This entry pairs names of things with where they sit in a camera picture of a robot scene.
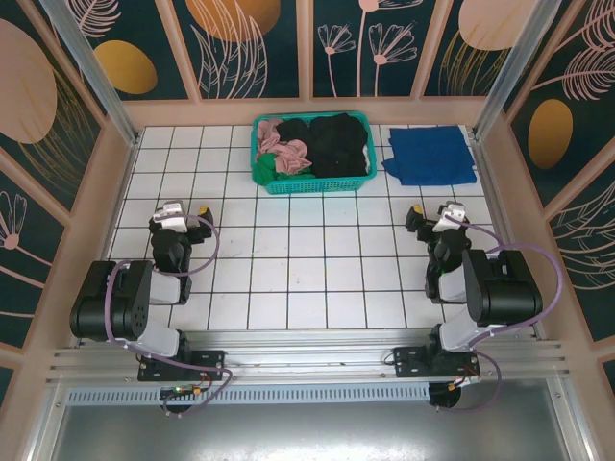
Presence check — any black t-shirt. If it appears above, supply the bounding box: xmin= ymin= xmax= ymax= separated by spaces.
xmin=278 ymin=112 xmax=370 ymax=179

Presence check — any right aluminium post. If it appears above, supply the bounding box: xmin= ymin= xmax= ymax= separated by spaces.
xmin=473 ymin=0 xmax=552 ymax=140

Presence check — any left aluminium post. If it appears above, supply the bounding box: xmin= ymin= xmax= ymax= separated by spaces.
xmin=37 ymin=0 xmax=141 ymax=148

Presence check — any black mounting plate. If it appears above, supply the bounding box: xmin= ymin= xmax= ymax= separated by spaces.
xmin=137 ymin=349 xmax=227 ymax=383
xmin=392 ymin=346 xmax=481 ymax=380

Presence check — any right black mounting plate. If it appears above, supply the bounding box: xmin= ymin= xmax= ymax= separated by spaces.
xmin=392 ymin=346 xmax=481 ymax=380

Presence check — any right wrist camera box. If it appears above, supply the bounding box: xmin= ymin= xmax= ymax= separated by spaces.
xmin=435 ymin=201 xmax=468 ymax=227

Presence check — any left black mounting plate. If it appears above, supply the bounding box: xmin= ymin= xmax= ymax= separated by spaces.
xmin=137 ymin=349 xmax=227 ymax=383

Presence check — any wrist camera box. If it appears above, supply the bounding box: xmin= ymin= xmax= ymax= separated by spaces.
xmin=151 ymin=201 xmax=188 ymax=232
xmin=435 ymin=201 xmax=468 ymax=227

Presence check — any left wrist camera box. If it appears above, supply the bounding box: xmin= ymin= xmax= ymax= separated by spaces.
xmin=151 ymin=201 xmax=188 ymax=232

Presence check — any grey slotted cable duct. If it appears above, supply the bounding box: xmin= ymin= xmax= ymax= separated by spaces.
xmin=64 ymin=383 xmax=431 ymax=405

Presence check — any green t-shirt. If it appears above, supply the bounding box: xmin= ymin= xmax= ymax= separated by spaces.
xmin=253 ymin=156 xmax=318 ymax=186

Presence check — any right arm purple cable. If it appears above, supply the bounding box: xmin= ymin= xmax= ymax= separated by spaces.
xmin=444 ymin=213 xmax=564 ymax=414

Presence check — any folded blue t-shirt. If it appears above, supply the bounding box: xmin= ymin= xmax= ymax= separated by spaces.
xmin=381 ymin=125 xmax=478 ymax=187

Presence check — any teal plastic basket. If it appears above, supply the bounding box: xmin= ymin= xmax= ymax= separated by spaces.
xmin=250 ymin=112 xmax=377 ymax=196

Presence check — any pink t-shirt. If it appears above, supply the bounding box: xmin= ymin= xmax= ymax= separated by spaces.
xmin=257 ymin=119 xmax=313 ymax=177

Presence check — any grey metal sheet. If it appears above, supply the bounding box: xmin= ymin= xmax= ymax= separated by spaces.
xmin=47 ymin=402 xmax=578 ymax=461

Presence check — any aluminium post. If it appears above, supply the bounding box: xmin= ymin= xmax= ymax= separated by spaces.
xmin=473 ymin=0 xmax=552 ymax=140
xmin=37 ymin=0 xmax=141 ymax=148

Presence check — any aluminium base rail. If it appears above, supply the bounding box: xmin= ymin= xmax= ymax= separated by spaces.
xmin=45 ymin=329 xmax=573 ymax=385

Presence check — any small green circuit board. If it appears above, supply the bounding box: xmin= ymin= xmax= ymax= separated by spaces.
xmin=160 ymin=383 xmax=204 ymax=400

